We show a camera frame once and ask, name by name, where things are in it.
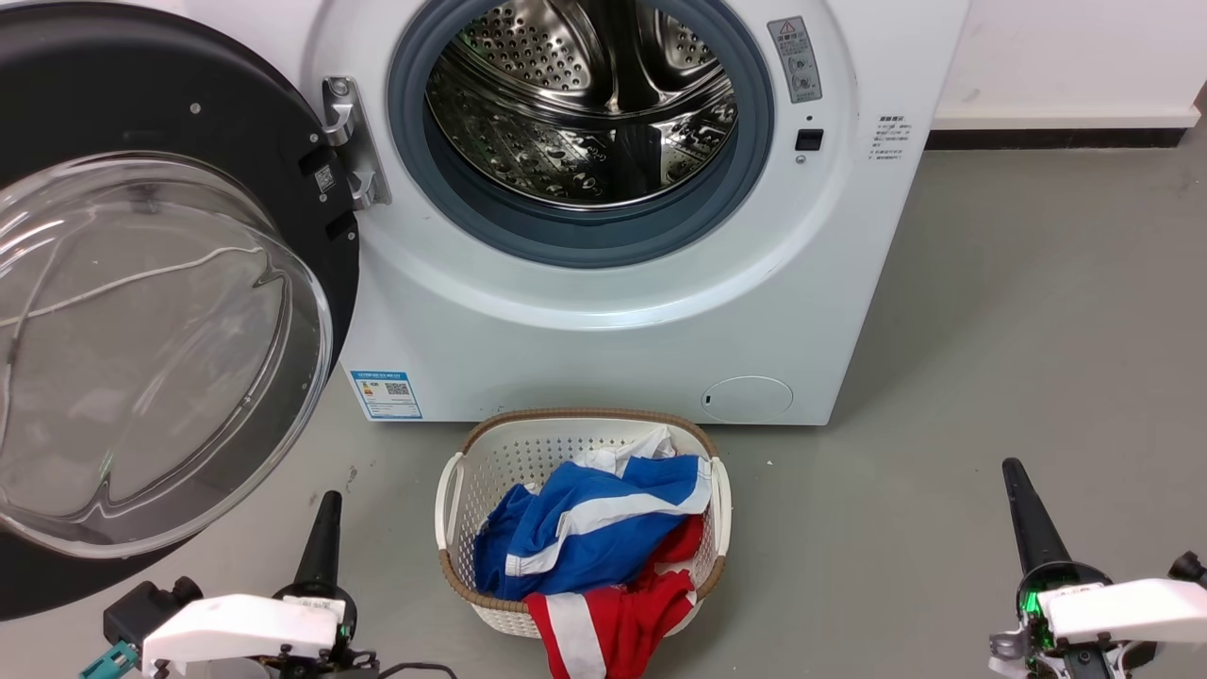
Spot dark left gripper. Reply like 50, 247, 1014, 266
273, 490, 359, 661

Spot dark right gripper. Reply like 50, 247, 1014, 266
1001, 458, 1116, 652

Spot dark round glass washer door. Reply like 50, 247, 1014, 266
0, 0, 362, 623

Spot white front-load washing machine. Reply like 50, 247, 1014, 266
184, 0, 972, 427

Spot silver metal door hinge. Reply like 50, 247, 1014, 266
322, 76, 392, 210

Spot blue energy label sticker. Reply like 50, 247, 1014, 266
350, 370, 423, 421

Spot white perforated laundry basket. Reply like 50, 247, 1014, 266
434, 407, 734, 639

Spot blue and white garment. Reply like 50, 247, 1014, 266
472, 426, 714, 603

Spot round white filter cover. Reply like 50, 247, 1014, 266
701, 375, 795, 424

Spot red and white garment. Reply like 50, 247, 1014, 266
524, 514, 706, 679

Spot black baseboard strip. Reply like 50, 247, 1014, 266
926, 127, 1191, 150

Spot stainless steel washer drum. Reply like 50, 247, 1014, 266
426, 0, 739, 210

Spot grey warning sticker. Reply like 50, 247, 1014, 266
767, 16, 823, 105

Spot teal cable connector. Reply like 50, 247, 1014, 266
78, 641, 138, 679

